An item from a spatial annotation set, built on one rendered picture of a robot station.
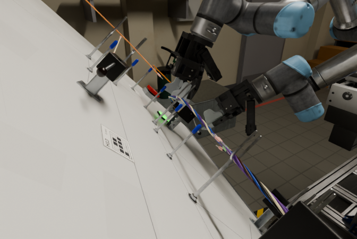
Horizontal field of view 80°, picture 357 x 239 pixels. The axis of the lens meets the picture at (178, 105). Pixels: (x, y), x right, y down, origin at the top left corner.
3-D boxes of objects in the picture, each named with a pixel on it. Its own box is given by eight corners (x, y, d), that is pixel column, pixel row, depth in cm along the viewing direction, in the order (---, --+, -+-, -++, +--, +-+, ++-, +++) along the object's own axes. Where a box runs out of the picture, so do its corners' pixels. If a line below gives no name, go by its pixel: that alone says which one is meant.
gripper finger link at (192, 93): (180, 95, 62) (190, 66, 60) (185, 96, 62) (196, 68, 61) (188, 100, 58) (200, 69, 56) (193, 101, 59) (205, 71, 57)
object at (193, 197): (193, 196, 34) (257, 133, 33) (198, 205, 32) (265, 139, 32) (185, 191, 33) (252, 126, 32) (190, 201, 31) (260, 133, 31)
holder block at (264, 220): (278, 245, 54) (306, 219, 54) (257, 233, 48) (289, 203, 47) (265, 229, 58) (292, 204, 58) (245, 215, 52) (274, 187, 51)
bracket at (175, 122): (173, 133, 65) (185, 121, 65) (169, 129, 64) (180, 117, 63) (168, 125, 69) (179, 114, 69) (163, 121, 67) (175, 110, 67)
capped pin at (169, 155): (166, 156, 40) (199, 124, 39) (165, 152, 41) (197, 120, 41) (172, 161, 40) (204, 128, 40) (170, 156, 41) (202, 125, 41)
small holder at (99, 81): (60, 86, 28) (99, 45, 27) (82, 80, 36) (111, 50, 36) (89, 110, 29) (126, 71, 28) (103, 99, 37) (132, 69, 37)
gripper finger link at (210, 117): (194, 117, 73) (217, 103, 70) (203, 131, 73) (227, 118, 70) (192, 118, 70) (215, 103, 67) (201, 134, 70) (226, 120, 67)
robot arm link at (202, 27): (211, 25, 61) (228, 30, 54) (204, 41, 62) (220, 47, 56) (190, 14, 57) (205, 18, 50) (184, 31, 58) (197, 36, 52)
